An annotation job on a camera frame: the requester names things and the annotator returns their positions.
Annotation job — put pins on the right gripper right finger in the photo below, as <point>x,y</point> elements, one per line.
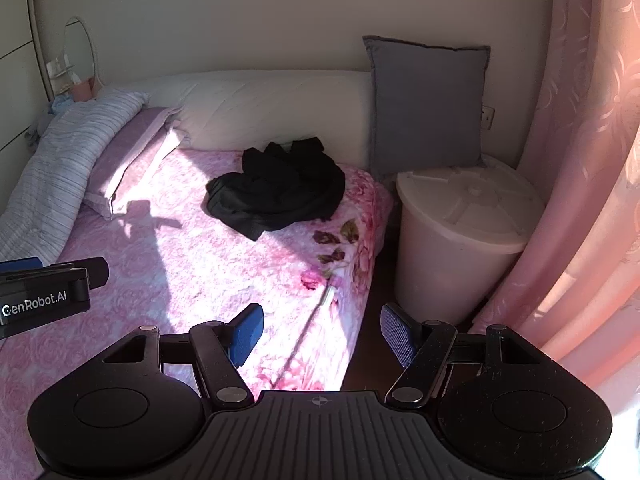
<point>422,350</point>

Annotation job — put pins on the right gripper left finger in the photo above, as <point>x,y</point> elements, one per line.
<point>219,350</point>

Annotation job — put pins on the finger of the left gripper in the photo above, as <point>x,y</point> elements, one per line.
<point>20,265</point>
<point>97,269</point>

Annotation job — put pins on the pink floral bed sheet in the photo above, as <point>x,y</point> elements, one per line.
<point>173,266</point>

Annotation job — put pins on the striped grey duvet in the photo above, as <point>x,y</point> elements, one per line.
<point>42,209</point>

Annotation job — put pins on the white lidded bin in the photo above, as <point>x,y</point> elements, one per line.
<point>461,230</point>

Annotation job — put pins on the lilac pillow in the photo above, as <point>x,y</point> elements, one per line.
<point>134,153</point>

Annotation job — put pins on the blue cloth heap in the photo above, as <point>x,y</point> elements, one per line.
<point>60,104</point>

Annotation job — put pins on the pink curtain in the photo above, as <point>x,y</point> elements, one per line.
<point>574,292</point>

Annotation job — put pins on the white wardrobe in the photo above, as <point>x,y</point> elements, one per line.
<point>24,92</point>

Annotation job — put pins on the black clothing pile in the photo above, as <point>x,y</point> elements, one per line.
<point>277,187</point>

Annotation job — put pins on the long white headboard bolster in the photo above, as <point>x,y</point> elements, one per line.
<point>232,110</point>

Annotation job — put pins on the oval mirror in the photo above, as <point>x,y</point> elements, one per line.
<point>78,53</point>

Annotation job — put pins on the grey square cushion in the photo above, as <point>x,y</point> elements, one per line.
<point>427,104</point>

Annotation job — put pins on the white wall shelf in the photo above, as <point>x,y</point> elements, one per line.
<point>59,76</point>

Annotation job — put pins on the wall power socket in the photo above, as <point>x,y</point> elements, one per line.
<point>488,114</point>

